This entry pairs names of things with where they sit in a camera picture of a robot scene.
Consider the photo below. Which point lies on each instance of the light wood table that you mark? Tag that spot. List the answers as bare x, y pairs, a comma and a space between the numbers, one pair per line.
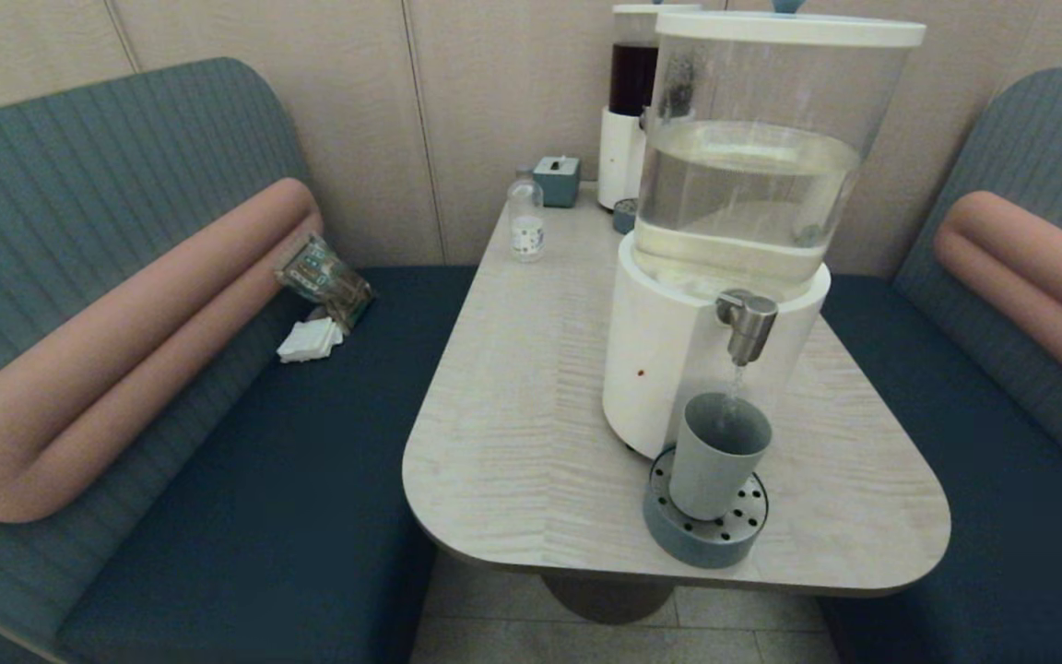
531, 415

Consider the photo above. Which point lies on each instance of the dark drink dispenser white base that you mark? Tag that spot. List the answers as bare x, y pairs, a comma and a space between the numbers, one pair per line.
628, 138

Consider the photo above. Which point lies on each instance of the small round blue drip tray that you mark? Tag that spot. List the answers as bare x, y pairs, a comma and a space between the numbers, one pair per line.
624, 216

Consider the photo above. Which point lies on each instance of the small clear plastic bottle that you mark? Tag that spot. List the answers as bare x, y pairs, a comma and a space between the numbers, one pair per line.
525, 221

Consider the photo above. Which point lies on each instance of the grey-blue plastic cup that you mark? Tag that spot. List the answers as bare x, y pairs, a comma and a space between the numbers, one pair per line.
711, 470

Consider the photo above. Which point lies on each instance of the clear water dispenser white base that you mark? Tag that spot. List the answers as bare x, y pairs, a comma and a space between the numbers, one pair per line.
669, 360

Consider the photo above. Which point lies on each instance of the pink bolster cushion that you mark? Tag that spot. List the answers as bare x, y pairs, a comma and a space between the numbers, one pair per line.
1038, 277
125, 350

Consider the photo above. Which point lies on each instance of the white dispenser lid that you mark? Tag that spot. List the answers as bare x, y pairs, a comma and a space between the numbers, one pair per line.
789, 28

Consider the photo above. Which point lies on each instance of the metal dispenser tap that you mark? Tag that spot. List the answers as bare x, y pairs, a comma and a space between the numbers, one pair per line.
748, 323

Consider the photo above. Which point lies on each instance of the teal upholstered booth sofa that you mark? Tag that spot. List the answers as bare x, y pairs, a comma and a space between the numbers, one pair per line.
171, 443
1010, 443

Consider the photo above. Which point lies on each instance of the teal tissue box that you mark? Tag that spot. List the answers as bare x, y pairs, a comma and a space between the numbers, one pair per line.
557, 180

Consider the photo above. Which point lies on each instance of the white folded napkin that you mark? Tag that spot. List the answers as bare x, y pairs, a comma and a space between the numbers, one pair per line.
310, 341

